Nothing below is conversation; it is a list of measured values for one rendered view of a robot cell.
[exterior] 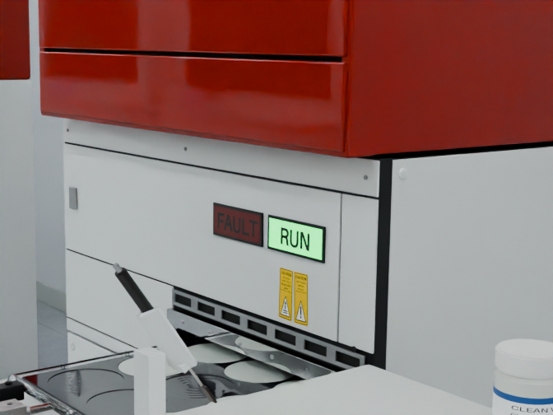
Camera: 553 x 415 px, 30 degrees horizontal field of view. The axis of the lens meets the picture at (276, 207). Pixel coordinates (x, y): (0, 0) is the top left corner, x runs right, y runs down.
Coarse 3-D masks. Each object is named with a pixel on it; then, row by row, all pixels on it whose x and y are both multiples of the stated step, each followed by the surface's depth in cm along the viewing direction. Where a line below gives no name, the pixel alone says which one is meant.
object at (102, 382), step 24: (120, 360) 149; (240, 360) 150; (48, 384) 139; (72, 384) 139; (96, 384) 139; (120, 384) 139; (168, 384) 140; (192, 384) 140; (216, 384) 140; (240, 384) 140; (264, 384) 140; (72, 408) 130; (96, 408) 130; (120, 408) 130; (168, 408) 130
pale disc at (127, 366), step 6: (126, 360) 150; (132, 360) 150; (120, 366) 147; (126, 366) 147; (132, 366) 147; (168, 366) 147; (126, 372) 144; (132, 372) 144; (168, 372) 144; (174, 372) 144; (180, 372) 144
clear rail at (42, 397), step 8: (16, 376) 141; (24, 384) 138; (24, 392) 138; (32, 392) 135; (40, 392) 135; (40, 400) 134; (48, 400) 132; (56, 400) 131; (56, 408) 130; (64, 408) 129
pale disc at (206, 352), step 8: (200, 344) 158; (208, 344) 158; (216, 344) 158; (192, 352) 154; (200, 352) 154; (208, 352) 154; (216, 352) 154; (224, 352) 154; (232, 352) 154; (200, 360) 150; (208, 360) 150; (216, 360) 150; (224, 360) 150; (232, 360) 150
